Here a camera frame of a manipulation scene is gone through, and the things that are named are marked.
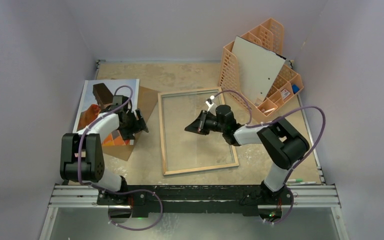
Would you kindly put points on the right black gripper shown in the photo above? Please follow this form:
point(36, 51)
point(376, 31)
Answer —
point(204, 122)

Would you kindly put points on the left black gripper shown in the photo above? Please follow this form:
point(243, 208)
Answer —
point(139, 126)

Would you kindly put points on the brown cardboard backing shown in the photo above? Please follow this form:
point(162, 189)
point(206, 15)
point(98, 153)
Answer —
point(147, 100)

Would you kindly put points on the blue wooden picture frame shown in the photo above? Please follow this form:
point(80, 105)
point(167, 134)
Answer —
point(197, 130)

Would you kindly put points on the hot air balloon photo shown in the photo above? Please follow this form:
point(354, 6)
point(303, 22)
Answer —
point(102, 96)

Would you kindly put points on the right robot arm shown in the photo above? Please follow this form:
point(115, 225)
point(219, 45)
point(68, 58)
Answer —
point(284, 144)

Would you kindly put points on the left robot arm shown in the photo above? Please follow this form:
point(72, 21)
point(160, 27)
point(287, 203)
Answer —
point(82, 156)

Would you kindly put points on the grey board in organizer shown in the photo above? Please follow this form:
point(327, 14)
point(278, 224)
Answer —
point(258, 69)

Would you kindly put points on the red white card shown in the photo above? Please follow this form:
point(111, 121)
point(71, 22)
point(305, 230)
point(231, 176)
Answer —
point(285, 93)

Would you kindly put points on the blue item in organizer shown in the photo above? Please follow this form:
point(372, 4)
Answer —
point(295, 88)

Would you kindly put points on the green marker pen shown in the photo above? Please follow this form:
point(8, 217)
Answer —
point(292, 181)

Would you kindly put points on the orange plastic desk organizer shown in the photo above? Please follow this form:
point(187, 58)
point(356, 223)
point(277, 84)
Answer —
point(270, 35)

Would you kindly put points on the white marker pen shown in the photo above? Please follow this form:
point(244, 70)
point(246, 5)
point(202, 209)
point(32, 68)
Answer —
point(304, 183)

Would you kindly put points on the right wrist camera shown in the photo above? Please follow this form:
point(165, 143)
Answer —
point(211, 105)

